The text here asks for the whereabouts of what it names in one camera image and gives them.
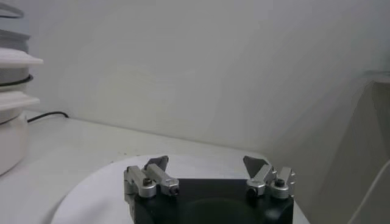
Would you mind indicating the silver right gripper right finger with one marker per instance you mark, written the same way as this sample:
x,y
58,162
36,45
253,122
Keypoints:
x,y
262,178

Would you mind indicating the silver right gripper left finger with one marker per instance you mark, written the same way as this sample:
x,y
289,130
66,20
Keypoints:
x,y
161,179

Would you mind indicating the white round plate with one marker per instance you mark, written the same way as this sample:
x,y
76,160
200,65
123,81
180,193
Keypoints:
x,y
91,198

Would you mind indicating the white electric cooking pot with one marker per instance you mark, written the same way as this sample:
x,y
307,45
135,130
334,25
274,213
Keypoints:
x,y
12,140

